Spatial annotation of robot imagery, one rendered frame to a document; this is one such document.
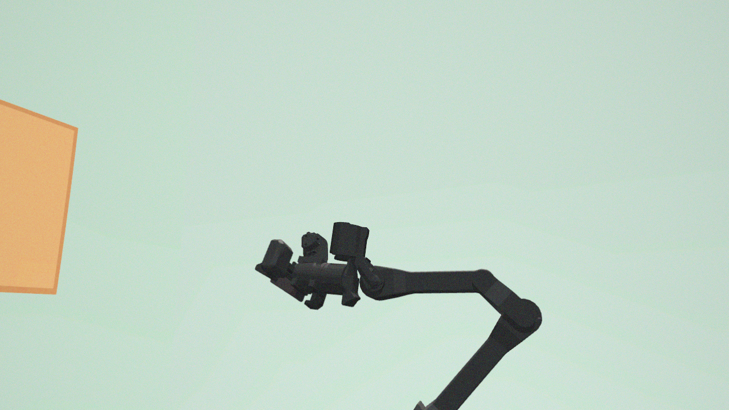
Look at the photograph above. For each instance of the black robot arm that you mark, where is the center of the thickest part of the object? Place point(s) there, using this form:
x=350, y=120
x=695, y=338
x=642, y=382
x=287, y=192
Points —
x=519, y=318

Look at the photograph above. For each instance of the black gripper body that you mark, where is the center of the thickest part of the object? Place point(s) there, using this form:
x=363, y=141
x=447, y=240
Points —
x=305, y=277

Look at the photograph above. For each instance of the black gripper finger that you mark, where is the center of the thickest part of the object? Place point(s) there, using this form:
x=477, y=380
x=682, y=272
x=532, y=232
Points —
x=285, y=285
x=258, y=269

